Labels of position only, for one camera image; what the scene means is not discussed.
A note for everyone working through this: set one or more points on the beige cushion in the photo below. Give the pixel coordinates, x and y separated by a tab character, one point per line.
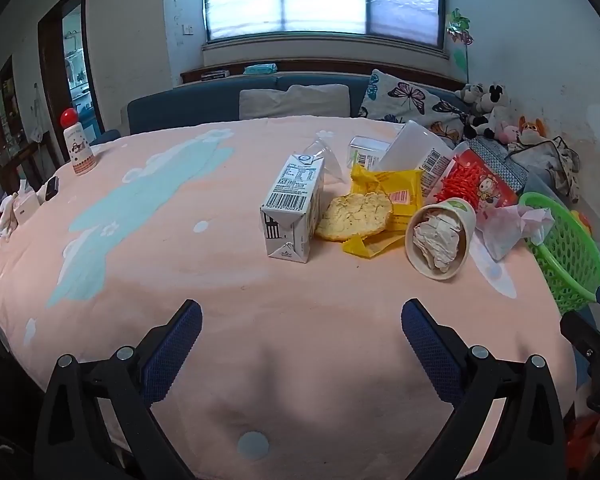
321	100

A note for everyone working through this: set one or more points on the pink plush toy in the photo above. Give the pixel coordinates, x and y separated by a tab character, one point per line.
507	134

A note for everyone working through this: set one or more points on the white paper cup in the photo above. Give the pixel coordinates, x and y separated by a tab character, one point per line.
467	216

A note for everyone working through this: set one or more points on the black white plush cow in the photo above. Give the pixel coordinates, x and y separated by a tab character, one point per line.
480	120

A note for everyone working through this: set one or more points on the grey plush toy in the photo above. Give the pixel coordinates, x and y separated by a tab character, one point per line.
470	94

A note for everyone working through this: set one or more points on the colourful pinwheel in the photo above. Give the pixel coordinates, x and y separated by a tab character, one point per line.
458	31

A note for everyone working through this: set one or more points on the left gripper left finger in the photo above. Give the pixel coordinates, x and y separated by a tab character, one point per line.
96	421

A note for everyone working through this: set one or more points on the red cap white bottle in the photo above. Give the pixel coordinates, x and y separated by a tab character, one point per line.
80	153

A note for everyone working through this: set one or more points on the grey patterned cloth strip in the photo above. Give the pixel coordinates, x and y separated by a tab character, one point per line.
496	157

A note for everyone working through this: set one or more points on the clear plastic dome lid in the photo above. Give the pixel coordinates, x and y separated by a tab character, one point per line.
319	149

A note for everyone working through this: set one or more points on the small clear plastic bottle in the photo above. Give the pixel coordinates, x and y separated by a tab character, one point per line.
366	152

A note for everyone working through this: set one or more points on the red printed cup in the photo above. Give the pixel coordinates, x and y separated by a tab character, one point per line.
468	177

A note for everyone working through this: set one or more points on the white milk carton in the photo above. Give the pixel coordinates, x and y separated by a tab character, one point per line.
290	212

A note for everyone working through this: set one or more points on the dark wooden door frame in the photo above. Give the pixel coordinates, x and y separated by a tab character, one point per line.
66	71

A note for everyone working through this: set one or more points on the blue sofa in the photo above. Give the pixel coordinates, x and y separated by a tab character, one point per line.
218	100

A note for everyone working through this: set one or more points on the yellow snack wrapper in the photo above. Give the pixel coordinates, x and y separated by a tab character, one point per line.
404	189

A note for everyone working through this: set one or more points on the green plastic basket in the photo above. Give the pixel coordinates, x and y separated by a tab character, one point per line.
568	257

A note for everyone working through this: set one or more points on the butterfly print pillow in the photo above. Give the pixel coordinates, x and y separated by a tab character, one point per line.
391	99

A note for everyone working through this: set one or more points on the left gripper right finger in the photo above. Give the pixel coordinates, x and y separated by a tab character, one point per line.
529	440

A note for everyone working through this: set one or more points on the round flat cracker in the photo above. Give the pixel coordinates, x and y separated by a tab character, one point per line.
353	215

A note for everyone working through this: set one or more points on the orange fox plush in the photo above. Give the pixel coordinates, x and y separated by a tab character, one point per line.
530	133

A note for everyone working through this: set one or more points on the large clear plastic cup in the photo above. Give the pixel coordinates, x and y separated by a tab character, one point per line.
417	148

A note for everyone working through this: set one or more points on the pink fleece table blanket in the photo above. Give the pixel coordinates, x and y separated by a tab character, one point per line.
301	370

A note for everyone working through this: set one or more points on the patterned cloth bag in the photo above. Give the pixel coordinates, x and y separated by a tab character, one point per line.
555	164

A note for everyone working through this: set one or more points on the tissue ball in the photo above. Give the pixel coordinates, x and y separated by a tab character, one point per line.
437	237

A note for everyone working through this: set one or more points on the white tissue pack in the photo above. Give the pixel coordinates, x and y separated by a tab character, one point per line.
18	208

